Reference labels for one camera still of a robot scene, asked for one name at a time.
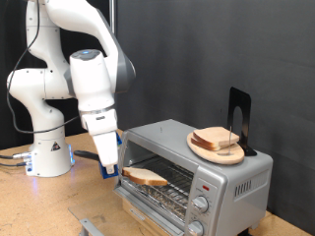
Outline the vertical metal pole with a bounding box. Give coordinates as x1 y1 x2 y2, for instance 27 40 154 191
109 0 116 33

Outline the glass oven door with handle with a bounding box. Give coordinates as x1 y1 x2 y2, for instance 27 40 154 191
68 188 181 236

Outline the black camera cable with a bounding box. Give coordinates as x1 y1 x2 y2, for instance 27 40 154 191
6 0 82 135

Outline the base cable with metal connector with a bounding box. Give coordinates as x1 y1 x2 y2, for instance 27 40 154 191
0 150 32 160

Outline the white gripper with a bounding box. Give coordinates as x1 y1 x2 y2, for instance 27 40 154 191
92 131 120 175

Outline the round wooden plate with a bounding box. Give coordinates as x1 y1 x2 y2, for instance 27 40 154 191
186 132 246 165

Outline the thin metal pin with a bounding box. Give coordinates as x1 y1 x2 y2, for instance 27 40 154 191
227 126 233 155

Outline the spatula with blue grip block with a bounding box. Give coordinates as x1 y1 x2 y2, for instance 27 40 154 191
73 149 126 180

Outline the silver oven knob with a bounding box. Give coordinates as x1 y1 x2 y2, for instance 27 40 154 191
191 195 210 214
186 219 205 236

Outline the silver toaster oven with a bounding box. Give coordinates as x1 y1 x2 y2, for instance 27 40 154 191
113 118 274 236

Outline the black base cable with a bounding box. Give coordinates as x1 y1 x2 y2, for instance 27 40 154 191
0 160 28 168

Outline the black metal bookend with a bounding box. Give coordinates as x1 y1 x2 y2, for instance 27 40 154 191
226 87 258 157

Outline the wire oven rack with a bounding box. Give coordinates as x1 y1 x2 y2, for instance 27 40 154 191
123 155 195 219

